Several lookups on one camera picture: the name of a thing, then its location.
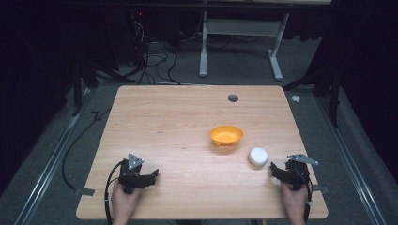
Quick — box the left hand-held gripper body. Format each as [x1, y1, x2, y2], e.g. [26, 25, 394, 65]
[117, 153, 148, 195]

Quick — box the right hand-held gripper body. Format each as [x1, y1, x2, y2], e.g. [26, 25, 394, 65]
[283, 153, 320, 191]

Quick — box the white round cup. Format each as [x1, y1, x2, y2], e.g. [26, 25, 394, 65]
[248, 146, 269, 168]

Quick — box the orange plastic bowl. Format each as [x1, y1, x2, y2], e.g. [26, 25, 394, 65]
[209, 125, 245, 148]

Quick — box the person's left hand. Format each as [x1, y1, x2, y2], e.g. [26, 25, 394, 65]
[110, 181, 143, 220]

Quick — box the person's right hand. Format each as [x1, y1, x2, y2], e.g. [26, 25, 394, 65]
[280, 181, 310, 219]

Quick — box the black metal stand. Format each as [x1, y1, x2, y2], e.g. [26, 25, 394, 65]
[282, 67, 342, 128]
[70, 57, 136, 117]

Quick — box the dark computer with red light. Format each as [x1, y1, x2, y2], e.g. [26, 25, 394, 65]
[126, 8, 158, 64]

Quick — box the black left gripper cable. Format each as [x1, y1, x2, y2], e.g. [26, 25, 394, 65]
[103, 160, 126, 225]

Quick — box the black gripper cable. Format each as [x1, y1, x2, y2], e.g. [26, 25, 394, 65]
[301, 177, 314, 223]
[103, 160, 126, 225]

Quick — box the grey metal table bracket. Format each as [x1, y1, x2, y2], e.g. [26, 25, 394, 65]
[74, 187, 96, 197]
[312, 184, 330, 195]

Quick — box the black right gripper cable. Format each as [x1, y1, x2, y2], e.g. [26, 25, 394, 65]
[301, 177, 314, 223]

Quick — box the silver floor rail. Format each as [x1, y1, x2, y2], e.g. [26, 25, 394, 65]
[13, 88, 95, 225]
[315, 97, 389, 225]

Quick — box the long black floor cable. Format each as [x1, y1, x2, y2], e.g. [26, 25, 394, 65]
[61, 107, 113, 191]

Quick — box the tangle of black cables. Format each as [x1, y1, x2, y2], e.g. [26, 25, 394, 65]
[126, 18, 182, 86]

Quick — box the white metal desk frame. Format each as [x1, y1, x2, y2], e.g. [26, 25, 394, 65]
[198, 11, 291, 82]

